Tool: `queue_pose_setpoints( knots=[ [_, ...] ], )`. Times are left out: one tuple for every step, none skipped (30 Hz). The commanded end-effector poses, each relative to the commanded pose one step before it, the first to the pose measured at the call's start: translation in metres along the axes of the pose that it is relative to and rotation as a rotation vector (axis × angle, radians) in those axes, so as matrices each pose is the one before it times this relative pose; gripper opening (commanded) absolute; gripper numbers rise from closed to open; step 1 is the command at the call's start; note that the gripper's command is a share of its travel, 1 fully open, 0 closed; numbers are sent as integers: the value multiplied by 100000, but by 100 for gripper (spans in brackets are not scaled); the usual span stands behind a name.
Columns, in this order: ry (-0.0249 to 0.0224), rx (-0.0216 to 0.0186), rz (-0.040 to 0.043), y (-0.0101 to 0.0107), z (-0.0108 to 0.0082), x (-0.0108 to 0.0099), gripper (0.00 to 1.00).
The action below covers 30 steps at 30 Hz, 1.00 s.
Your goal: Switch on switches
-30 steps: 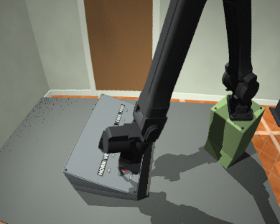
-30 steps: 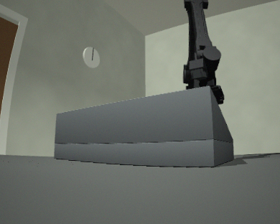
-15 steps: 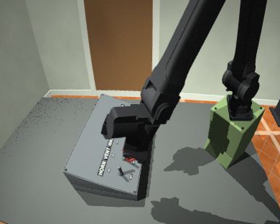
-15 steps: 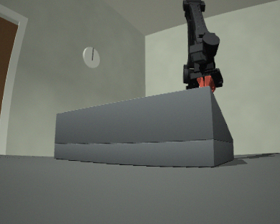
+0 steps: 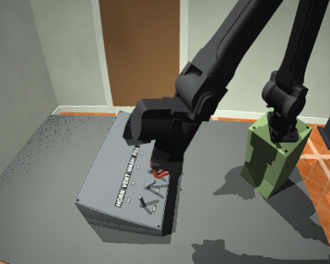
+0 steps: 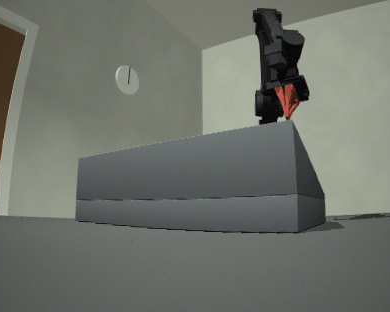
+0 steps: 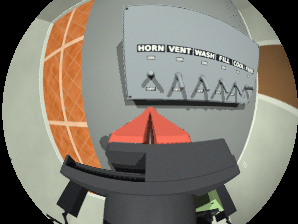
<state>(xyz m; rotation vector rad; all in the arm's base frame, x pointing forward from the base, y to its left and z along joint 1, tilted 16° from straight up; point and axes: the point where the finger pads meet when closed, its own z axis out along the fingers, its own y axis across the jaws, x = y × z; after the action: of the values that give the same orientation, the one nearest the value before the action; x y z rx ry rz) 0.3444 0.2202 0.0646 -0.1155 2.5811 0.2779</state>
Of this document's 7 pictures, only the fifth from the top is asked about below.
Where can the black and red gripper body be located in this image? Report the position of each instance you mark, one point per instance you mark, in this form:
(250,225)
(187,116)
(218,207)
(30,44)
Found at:
(174,166)

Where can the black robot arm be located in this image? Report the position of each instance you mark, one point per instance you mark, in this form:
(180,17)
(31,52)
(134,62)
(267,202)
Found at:
(198,91)

